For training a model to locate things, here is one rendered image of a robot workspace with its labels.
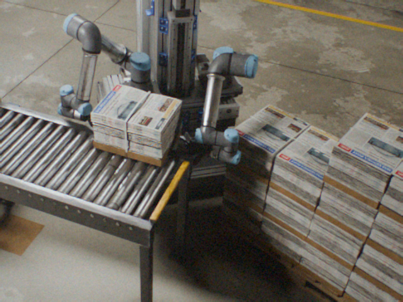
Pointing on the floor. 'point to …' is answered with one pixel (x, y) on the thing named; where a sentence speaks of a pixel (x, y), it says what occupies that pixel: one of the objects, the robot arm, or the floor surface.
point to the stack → (335, 274)
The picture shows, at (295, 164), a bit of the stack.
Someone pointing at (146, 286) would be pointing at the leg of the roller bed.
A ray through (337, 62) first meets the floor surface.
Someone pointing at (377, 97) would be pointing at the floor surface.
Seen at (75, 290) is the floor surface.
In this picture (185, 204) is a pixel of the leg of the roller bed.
